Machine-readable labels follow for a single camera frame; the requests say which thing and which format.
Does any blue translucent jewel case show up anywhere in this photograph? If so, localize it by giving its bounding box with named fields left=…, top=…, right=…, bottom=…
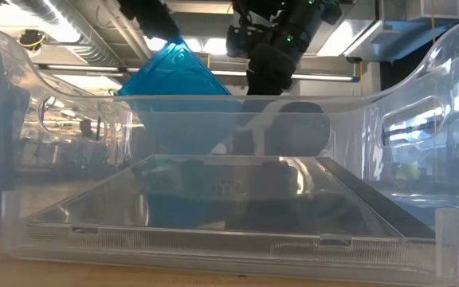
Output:
left=116, top=37, right=243, bottom=156

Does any black clear-lid jewel case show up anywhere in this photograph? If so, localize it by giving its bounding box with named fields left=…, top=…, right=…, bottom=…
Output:
left=24, top=154, right=437, bottom=261

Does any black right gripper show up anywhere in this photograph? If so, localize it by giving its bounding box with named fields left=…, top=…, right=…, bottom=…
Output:
left=226, top=24, right=296, bottom=96

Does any long ceiling light bar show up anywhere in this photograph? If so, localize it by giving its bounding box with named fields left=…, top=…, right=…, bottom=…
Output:
left=40, top=63, right=360, bottom=83

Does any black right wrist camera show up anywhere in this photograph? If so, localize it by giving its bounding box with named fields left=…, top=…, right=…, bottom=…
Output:
left=253, top=22, right=310, bottom=51

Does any corrugated silver ceiling duct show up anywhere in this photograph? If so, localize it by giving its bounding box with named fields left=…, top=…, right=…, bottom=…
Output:
left=8, top=0, right=121, bottom=69

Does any person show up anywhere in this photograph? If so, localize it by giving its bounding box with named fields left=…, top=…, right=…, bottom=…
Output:
left=80, top=119, right=95, bottom=139

